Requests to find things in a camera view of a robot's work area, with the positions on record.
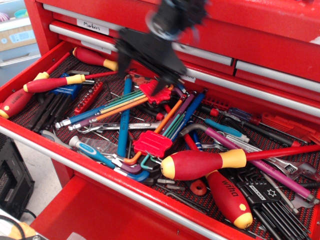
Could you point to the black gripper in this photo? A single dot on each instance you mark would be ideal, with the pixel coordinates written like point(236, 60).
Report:
point(151, 51)

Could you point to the red bit holder with bits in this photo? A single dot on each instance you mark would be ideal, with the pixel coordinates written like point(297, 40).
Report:
point(89, 98)

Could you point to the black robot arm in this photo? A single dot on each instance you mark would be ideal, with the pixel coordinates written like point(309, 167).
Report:
point(174, 16)

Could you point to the blue holder black hex keys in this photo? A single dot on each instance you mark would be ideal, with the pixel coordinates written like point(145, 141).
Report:
point(54, 106)

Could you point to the red plastic tool holder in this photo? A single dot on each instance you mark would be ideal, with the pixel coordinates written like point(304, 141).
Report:
point(292, 128)

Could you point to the upper colourful hex key set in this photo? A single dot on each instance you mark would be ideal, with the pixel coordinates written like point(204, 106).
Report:
point(117, 105)

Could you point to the colourful hex key set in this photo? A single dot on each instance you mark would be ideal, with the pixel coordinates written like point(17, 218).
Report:
point(151, 146)
point(117, 105)

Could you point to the white cutting tools label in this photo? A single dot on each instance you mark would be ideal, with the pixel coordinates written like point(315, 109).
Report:
point(188, 77)

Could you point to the black red small screwdriver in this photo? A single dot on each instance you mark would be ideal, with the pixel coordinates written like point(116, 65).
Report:
point(157, 115)

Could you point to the silver combination wrench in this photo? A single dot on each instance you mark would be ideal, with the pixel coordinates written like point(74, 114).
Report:
point(116, 126)

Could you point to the red yellow screwdriver top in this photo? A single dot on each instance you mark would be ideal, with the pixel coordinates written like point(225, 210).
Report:
point(93, 58)

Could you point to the white Markers label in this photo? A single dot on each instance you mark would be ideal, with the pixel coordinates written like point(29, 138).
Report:
point(92, 26)

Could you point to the blue Wera hex key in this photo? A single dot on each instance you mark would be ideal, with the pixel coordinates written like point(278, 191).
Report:
point(124, 121)

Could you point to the lower colourful hex key set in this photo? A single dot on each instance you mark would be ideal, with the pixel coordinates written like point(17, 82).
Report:
point(151, 146)

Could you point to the blue white precision screwdriver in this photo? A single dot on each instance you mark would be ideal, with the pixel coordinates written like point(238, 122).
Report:
point(90, 151)

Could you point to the large red yellow screwdriver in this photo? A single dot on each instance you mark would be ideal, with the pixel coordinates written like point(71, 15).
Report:
point(189, 165)

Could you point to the red tool chest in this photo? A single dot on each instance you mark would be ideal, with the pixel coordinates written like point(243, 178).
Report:
point(275, 45)

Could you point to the red round cap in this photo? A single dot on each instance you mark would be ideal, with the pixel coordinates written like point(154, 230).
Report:
point(198, 187)

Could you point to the red yellow screwdriver far left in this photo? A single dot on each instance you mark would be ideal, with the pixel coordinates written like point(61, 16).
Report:
point(19, 99)

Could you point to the red yellow Wiha screwdriver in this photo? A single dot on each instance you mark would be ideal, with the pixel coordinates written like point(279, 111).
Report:
point(229, 200)

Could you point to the magenta long hex key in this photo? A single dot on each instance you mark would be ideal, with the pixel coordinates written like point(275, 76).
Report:
point(232, 142)

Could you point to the black device on floor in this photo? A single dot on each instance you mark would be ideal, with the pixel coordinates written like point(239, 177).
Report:
point(16, 183)

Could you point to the black Torx key set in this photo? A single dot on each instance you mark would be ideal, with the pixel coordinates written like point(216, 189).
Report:
point(266, 204)

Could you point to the silver adjustable wrench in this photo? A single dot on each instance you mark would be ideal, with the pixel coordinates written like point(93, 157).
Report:
point(294, 169)

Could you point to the teal handle small screwdriver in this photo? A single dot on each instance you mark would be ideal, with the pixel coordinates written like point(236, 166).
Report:
point(227, 129)

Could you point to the clear blue handle screwdriver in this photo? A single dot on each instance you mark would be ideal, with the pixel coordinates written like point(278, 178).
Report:
point(241, 115)

